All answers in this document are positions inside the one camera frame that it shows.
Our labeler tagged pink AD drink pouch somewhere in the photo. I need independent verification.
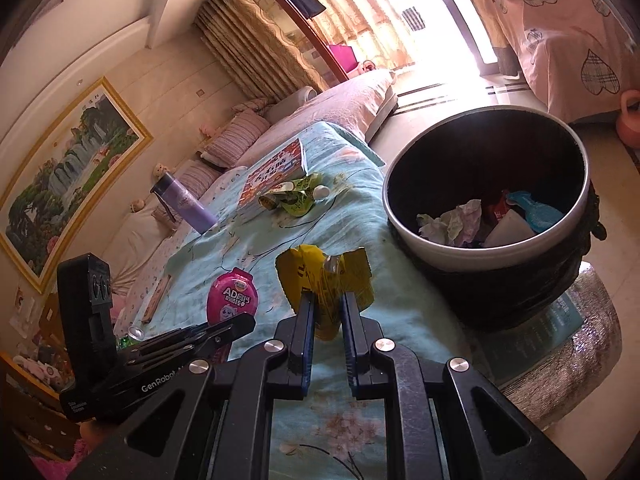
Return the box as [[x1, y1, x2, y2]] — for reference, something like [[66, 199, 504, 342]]
[[206, 268, 258, 325]]

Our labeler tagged black trash bin white rim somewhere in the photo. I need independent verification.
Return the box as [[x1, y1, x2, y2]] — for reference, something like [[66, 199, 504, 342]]
[[382, 105, 606, 333]]

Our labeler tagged left hand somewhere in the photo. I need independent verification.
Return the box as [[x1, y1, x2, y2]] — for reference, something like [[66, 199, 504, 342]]
[[79, 420, 114, 451]]

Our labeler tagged green plastic bottle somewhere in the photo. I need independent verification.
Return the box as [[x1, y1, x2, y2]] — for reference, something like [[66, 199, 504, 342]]
[[116, 326, 144, 350]]

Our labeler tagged wooden remote control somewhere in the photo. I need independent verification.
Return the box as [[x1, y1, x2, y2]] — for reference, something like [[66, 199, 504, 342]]
[[141, 274, 171, 325]]

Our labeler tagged white cushion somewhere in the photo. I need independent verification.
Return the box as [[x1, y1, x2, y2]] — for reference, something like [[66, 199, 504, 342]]
[[101, 203, 170, 296]]

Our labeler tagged silver glitter stool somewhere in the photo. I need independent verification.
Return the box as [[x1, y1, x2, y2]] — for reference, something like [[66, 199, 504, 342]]
[[472, 261, 623, 429]]

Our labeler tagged purple thermos bottle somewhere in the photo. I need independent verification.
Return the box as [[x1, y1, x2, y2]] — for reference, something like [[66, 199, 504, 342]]
[[151, 172, 216, 234]]

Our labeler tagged small teddy bear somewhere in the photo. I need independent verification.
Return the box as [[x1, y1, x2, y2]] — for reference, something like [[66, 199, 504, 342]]
[[152, 162, 169, 179]]

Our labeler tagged green yellow snack wrapper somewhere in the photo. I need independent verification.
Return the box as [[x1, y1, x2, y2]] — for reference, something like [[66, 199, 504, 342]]
[[258, 172, 331, 218]]

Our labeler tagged framed waterfall landscape painting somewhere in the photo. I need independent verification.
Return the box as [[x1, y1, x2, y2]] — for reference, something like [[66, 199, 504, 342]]
[[1, 77, 153, 292]]

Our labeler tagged light blue floral blanket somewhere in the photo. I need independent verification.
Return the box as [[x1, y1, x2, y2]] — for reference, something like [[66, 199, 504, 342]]
[[115, 122, 469, 479]]

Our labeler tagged crumpled tissue paper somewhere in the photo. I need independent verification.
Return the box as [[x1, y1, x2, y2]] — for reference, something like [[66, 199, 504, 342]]
[[416, 200, 482, 247]]

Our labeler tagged striped pink pillow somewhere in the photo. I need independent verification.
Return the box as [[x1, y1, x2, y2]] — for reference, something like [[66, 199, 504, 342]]
[[202, 110, 270, 169]]

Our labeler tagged red children's book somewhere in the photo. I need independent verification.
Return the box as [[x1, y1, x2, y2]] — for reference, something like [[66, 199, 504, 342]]
[[238, 139, 307, 209]]

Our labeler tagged sofa with pink cover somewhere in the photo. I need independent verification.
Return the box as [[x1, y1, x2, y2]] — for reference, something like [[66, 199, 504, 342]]
[[102, 68, 399, 291]]

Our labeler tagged beige pleated curtain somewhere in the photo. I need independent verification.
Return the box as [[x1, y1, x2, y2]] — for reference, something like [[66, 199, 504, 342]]
[[194, 0, 329, 101]]

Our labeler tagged pink kettlebell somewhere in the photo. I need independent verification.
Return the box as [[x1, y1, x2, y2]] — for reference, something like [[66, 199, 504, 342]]
[[616, 90, 640, 150]]

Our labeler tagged pink heart-pattern covered furniture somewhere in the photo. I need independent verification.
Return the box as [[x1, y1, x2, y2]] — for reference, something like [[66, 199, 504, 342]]
[[489, 0, 639, 122]]

